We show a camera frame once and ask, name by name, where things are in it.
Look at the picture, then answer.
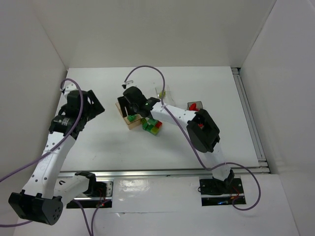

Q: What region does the green lego brick square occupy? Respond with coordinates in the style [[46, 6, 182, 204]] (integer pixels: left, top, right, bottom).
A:
[[127, 115, 137, 122]]

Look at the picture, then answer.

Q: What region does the green four-stud lego brick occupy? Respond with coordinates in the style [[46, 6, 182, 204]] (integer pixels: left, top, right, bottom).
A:
[[147, 118, 159, 126]]

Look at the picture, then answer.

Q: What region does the green lego brick small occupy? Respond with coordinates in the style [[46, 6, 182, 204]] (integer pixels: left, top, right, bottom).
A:
[[142, 123, 154, 132]]

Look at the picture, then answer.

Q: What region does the red lego brick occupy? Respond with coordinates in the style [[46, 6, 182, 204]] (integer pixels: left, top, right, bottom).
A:
[[155, 121, 162, 129], [189, 103, 199, 111]]

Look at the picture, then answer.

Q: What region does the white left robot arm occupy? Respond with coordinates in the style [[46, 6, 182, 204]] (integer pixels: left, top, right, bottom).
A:
[[8, 90, 105, 225]]

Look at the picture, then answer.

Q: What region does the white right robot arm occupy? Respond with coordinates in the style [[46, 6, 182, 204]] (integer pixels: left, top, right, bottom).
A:
[[118, 85, 234, 191]]

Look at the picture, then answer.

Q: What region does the orange transparent container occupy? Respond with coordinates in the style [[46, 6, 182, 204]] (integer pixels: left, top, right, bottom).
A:
[[115, 102, 142, 130]]

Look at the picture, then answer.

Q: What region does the clear transparent container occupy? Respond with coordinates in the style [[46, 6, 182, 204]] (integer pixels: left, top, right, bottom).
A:
[[155, 85, 176, 106]]

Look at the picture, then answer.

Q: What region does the dark grey transparent container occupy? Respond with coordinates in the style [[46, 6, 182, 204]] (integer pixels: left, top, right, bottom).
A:
[[187, 101, 203, 111]]

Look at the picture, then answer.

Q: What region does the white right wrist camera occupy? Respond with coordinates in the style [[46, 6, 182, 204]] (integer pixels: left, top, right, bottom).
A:
[[122, 80, 134, 89]]

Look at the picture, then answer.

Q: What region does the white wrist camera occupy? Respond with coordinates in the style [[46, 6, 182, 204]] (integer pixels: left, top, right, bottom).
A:
[[61, 83, 77, 96], [122, 80, 134, 89]]

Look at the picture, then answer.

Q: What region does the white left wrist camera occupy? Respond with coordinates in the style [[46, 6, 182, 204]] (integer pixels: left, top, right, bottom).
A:
[[61, 83, 77, 96]]

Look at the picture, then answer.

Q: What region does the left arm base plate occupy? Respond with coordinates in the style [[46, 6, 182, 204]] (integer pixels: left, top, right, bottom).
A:
[[66, 180, 114, 209]]

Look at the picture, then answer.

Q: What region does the aluminium rail front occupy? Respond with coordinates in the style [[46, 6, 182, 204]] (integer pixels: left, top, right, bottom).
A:
[[58, 167, 270, 178]]

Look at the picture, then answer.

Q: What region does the aluminium rail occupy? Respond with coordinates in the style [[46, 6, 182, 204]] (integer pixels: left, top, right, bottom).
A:
[[58, 167, 270, 178], [231, 67, 271, 174]]

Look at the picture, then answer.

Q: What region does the aluminium rail right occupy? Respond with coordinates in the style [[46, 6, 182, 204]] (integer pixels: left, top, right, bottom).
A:
[[231, 67, 271, 174]]

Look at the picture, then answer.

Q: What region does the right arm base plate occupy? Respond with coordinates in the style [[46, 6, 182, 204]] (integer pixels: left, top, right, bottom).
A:
[[197, 177, 246, 207]]

